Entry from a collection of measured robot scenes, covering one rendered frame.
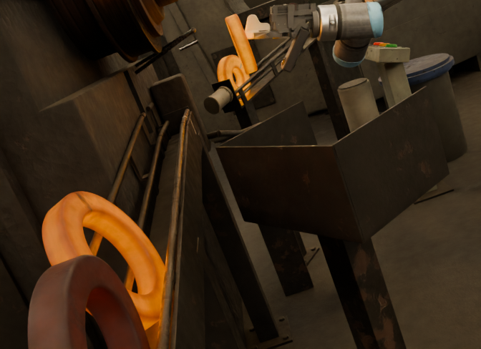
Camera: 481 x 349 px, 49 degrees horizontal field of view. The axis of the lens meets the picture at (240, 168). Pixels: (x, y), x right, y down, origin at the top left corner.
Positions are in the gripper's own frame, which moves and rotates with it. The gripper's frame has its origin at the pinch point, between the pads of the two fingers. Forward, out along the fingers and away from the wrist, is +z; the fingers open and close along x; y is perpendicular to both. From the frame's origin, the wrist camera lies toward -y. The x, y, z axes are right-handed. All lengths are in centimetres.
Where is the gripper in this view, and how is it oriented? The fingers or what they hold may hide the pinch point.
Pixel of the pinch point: (239, 37)
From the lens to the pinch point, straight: 140.9
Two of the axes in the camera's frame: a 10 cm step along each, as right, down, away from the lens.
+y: -0.6, -9.6, -2.7
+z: -10.0, 0.7, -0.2
